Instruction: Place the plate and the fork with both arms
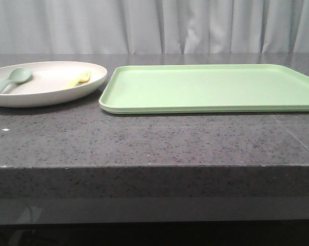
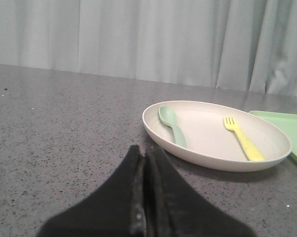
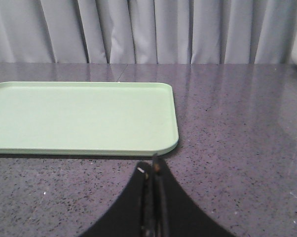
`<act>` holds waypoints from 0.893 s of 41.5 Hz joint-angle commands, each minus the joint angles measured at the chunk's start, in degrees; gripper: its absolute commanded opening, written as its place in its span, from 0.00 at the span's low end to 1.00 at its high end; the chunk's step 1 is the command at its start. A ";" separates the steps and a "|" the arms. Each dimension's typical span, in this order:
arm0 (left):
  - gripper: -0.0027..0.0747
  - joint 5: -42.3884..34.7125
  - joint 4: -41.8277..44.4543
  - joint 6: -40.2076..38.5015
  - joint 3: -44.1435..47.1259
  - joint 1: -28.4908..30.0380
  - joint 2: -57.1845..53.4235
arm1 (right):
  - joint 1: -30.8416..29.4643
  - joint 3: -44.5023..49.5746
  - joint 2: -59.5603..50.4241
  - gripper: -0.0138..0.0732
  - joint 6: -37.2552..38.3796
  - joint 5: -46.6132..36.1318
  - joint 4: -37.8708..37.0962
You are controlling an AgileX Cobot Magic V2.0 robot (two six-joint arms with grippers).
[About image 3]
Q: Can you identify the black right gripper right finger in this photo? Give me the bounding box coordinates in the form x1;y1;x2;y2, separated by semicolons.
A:
152;156;234;237

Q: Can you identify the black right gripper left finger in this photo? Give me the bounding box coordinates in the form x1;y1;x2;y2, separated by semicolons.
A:
81;161;150;237

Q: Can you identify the light green plastic tray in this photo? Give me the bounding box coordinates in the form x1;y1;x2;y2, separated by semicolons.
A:
0;81;179;156

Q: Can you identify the grey pleated curtain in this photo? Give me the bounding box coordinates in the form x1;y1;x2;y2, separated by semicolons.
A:
0;0;297;64

